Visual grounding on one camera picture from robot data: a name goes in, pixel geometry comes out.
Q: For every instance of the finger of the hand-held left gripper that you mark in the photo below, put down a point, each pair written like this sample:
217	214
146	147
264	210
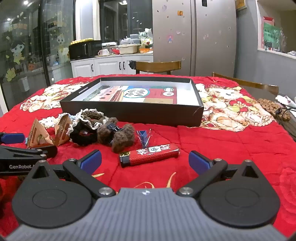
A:
13	138
34	151

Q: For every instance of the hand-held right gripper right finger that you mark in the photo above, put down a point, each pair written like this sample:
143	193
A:
198	161

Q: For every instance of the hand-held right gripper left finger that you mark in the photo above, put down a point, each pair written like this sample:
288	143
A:
91	161

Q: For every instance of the triangular orange snack packet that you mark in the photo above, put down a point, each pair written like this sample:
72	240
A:
61	132
39	136

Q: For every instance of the black scrunchie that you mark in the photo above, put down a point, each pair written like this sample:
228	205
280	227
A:
83	136

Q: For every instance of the cream fluffy scrunchie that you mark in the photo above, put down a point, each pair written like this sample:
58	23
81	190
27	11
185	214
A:
47	122

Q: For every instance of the brown crochet bow hair clip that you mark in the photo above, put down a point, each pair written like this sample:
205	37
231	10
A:
122	139

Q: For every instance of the brown scrunchie with lace trim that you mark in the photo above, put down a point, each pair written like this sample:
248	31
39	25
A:
91	117

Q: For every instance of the red patterned lighter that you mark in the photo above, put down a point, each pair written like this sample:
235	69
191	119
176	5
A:
150	155

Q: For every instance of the blue binder clip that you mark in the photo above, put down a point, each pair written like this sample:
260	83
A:
142	136

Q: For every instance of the black cardboard box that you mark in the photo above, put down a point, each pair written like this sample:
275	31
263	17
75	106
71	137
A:
129	113

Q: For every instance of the red bear print blanket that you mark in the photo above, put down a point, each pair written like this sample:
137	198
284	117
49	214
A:
231	143

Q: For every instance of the colourful printed booklet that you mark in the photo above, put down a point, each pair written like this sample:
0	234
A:
138	93

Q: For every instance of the cartoon child window sticker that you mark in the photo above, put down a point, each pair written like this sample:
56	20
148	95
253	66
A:
18	52

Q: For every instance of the wooden bead mat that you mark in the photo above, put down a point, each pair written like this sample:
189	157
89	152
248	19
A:
270	107

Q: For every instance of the wooden chair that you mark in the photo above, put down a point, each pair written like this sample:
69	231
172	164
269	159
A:
157	66
249	84

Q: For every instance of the white kitchen cabinet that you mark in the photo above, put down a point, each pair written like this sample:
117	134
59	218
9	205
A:
104	66

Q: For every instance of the black fabric rosette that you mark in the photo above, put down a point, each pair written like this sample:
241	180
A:
132	64

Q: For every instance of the crumpled white tissue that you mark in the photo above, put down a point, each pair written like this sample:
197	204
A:
284	99

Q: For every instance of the white cup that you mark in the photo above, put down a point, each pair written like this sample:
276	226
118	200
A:
103	52

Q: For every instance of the black microwave oven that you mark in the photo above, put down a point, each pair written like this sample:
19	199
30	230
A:
84	49

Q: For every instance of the beige plastic basin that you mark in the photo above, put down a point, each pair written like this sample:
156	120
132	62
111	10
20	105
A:
128	49

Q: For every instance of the yellow frilled cover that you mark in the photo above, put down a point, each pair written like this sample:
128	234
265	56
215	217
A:
81	41

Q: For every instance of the silver refrigerator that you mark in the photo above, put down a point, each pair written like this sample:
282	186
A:
196	39

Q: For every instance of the orange box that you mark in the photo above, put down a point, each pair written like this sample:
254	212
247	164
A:
145	50

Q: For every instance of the grey plastic bag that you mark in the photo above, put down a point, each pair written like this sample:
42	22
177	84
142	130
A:
126	41

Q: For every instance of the cartoon girl fridge sticker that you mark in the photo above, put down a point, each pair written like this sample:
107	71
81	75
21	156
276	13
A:
170	38

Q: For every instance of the clear plastic containers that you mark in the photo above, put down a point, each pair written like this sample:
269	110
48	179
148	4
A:
135	36

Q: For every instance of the green and white snack bag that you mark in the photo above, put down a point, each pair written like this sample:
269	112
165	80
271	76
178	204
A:
146	37

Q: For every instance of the green package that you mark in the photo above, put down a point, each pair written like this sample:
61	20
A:
272	36

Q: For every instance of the clear drinking glasses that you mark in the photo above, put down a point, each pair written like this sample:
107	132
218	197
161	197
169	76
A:
284	42

